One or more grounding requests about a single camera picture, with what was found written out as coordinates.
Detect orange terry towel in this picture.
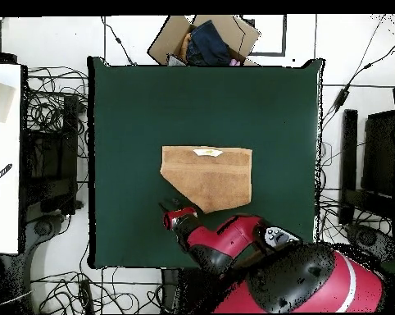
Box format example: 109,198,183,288
160,145,253,214

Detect black flat panel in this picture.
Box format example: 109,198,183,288
361,109,395,198

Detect dark green table cloth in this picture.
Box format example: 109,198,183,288
87,56,325,270

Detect black power strip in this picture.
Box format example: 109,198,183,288
79,278,95,314

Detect black equipment rack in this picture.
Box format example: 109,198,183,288
21,94,84,216

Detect black office chair base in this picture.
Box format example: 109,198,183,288
20,212,72,263
344,222,395,260

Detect orange cloth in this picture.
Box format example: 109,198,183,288
179,32,192,62

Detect brown cardboard box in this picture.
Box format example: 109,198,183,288
147,14,261,66

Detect white table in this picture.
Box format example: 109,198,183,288
0,63,21,254

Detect dark blue jeans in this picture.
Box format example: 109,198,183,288
185,19,232,66

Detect black ridged tool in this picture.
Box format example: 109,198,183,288
0,162,14,189

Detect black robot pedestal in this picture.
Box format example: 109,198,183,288
161,268,185,313

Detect black upright post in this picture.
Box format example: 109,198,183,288
339,108,359,226

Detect black power adapter with cable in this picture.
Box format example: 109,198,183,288
321,35,395,127

